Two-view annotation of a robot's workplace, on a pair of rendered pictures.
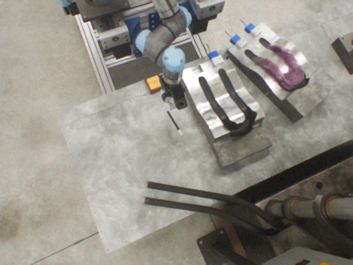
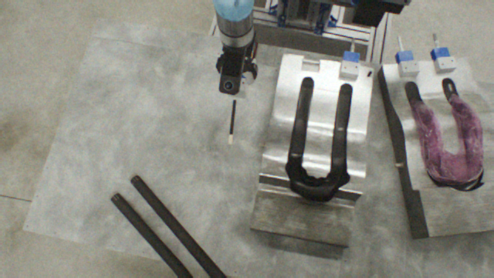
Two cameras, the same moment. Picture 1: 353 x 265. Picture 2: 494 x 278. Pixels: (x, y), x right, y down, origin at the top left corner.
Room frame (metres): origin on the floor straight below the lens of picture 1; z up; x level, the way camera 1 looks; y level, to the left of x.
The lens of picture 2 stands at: (0.19, -0.32, 1.92)
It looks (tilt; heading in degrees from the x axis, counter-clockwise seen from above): 73 degrees down; 50
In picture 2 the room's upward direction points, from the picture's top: 5 degrees counter-clockwise
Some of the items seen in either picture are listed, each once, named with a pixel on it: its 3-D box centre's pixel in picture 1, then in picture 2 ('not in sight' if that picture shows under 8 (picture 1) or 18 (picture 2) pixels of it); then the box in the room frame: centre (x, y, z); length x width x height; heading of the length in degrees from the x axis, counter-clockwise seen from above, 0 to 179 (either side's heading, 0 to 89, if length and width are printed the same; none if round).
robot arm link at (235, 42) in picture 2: (172, 74); (235, 28); (0.49, 0.06, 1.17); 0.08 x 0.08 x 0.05
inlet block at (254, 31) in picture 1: (248, 27); (439, 52); (1.00, -0.27, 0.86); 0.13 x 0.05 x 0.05; 52
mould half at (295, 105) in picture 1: (279, 68); (446, 140); (0.79, -0.46, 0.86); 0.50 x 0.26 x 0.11; 52
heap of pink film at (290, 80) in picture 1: (281, 64); (451, 135); (0.79, -0.45, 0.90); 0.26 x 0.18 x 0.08; 52
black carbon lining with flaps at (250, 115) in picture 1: (227, 101); (322, 134); (0.54, -0.21, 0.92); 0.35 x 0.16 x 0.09; 34
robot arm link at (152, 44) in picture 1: (155, 43); not in sight; (0.56, 0.13, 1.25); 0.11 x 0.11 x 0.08; 60
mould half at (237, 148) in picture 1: (225, 108); (314, 144); (0.52, -0.21, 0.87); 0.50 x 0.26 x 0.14; 34
